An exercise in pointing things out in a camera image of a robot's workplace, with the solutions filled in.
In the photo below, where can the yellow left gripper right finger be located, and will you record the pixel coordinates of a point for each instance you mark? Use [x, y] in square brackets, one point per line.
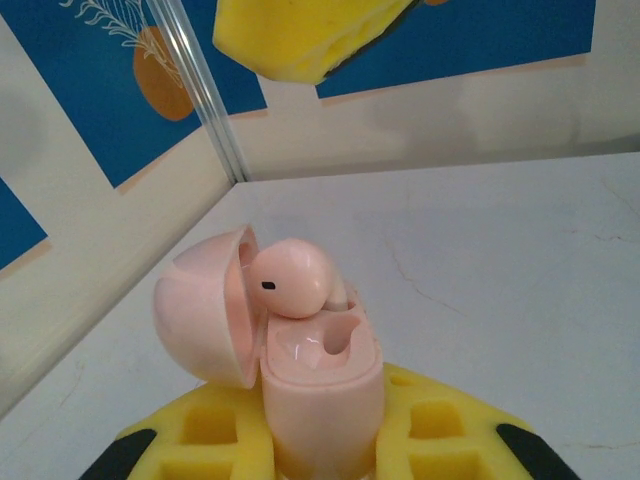
[480, 450]

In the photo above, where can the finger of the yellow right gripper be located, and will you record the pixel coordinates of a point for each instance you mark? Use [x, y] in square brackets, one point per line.
[290, 35]

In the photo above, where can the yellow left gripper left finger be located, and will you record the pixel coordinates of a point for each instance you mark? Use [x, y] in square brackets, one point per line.
[150, 460]

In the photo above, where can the pink earbud charging case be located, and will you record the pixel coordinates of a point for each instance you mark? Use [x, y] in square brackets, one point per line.
[320, 410]

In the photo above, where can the aluminium frame post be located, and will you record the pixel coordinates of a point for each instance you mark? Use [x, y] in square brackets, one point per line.
[200, 90]

